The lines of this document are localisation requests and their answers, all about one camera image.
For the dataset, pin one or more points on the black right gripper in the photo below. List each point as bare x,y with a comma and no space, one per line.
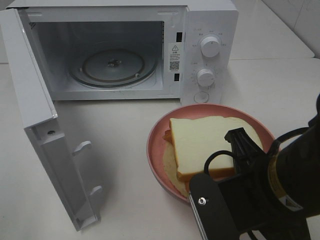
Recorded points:
249,197

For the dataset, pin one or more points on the white bread slice top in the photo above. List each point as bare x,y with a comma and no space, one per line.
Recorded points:
194,140

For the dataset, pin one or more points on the round door release button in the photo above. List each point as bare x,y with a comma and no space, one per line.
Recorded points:
201,97

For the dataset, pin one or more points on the pink round plate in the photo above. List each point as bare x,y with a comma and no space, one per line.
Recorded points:
156,145

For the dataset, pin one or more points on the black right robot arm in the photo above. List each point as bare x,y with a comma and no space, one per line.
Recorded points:
275,192

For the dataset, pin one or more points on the lower white timer knob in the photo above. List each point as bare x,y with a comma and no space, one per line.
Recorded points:
205,77

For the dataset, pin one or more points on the upper white power knob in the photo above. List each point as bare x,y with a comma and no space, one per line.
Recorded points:
210,46

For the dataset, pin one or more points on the white microwave oven body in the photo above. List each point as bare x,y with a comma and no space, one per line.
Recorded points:
67,26

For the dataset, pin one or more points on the white warning label sticker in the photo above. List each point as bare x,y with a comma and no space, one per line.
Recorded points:
174,56

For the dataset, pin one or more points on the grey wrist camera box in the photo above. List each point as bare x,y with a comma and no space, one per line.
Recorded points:
210,210

